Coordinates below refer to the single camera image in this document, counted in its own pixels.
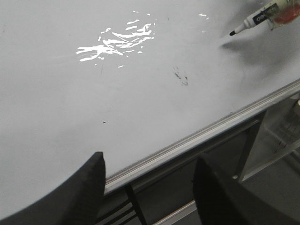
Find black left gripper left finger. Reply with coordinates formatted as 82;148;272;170
0;152;105;225

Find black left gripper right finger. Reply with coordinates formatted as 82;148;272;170
193;156;299;225

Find white taped whiteboard marker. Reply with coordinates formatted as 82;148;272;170
229;0;300;36

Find white whiteboard with aluminium frame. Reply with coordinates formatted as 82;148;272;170
0;0;300;208

